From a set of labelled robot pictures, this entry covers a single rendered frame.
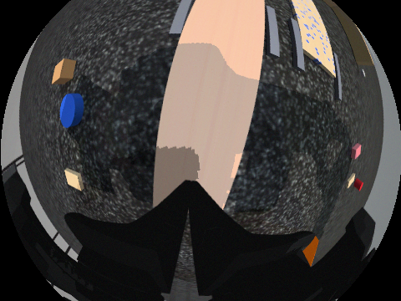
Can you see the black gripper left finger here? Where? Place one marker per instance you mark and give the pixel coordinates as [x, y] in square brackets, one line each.
[150, 243]

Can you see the blue cylinder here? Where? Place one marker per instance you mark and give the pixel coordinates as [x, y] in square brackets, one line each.
[71, 110]

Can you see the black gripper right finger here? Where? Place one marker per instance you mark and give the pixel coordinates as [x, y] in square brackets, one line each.
[221, 246]

